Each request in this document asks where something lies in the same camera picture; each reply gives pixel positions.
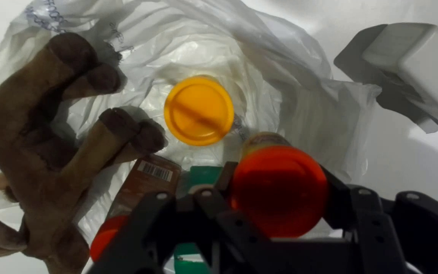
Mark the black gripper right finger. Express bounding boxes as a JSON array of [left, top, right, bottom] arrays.
[[319, 171, 438, 274]]

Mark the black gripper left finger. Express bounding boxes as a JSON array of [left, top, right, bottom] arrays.
[[88, 159, 277, 274]]

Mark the green rectangular box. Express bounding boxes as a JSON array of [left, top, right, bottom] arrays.
[[173, 165, 222, 274]]

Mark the brown jar red lid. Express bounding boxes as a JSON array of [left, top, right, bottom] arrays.
[[90, 155, 181, 261]]

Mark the brown plush toy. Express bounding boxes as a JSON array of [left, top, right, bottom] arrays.
[[0, 31, 166, 274]]

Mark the orange lid dough cup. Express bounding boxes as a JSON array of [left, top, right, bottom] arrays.
[[230, 132, 328, 237]]

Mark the yellow lid dough cup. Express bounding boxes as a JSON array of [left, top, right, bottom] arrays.
[[163, 75, 234, 145]]

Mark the white plastic bag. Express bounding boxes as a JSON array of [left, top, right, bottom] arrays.
[[0, 0, 383, 240]]

